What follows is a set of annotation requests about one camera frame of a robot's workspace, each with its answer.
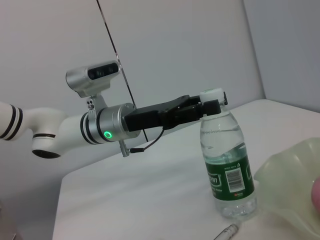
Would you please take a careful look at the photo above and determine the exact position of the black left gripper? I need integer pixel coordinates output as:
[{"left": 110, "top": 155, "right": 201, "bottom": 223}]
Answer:
[{"left": 124, "top": 91, "right": 229, "bottom": 133}]

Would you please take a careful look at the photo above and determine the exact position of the clear water bottle green label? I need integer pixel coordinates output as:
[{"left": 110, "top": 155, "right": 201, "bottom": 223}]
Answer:
[{"left": 199, "top": 87, "right": 258, "bottom": 220}]

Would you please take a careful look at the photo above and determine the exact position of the pink peach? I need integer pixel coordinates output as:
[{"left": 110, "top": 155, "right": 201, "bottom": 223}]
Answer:
[{"left": 311, "top": 176, "right": 320, "bottom": 208}]

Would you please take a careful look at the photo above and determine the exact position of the green glass fruit plate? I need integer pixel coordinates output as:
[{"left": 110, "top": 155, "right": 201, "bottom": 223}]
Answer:
[{"left": 253, "top": 137, "right": 320, "bottom": 236}]

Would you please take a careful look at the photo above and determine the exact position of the grey ballpoint pen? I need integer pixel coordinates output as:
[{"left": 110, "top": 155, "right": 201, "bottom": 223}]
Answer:
[{"left": 213, "top": 223, "right": 240, "bottom": 240}]

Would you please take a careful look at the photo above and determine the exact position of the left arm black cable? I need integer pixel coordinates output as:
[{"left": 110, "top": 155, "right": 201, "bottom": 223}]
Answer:
[{"left": 118, "top": 127, "right": 166, "bottom": 158}]

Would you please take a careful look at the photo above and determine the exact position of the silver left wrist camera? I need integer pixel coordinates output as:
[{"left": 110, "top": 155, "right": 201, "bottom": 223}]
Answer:
[{"left": 65, "top": 60, "right": 120, "bottom": 118}]

